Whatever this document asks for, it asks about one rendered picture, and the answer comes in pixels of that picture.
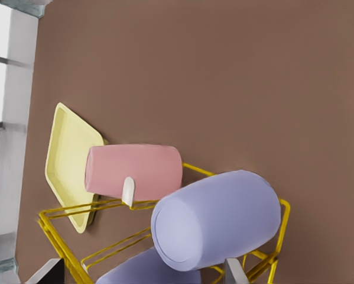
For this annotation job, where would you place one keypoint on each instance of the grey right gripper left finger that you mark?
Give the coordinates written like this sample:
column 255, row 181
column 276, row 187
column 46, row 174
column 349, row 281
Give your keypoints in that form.
column 48, row 273

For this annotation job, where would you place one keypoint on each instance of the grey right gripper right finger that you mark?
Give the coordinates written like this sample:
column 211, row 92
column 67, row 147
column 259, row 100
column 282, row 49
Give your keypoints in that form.
column 233, row 272

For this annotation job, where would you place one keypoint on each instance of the lavender cup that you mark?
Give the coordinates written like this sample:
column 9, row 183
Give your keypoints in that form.
column 153, row 270
column 215, row 219

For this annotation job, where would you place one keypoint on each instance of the pale yellow rectangular tray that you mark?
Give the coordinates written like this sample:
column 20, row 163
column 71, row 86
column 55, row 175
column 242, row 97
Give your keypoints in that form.
column 65, row 154

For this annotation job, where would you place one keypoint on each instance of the pink cup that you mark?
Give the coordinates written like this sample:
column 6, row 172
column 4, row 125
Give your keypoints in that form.
column 135, row 168

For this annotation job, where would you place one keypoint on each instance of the white rounded peg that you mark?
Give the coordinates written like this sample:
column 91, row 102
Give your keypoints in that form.
column 129, row 190

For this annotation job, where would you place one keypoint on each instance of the silver frame post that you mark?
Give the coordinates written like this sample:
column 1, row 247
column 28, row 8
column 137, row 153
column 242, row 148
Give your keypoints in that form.
column 1, row 267
column 32, row 7

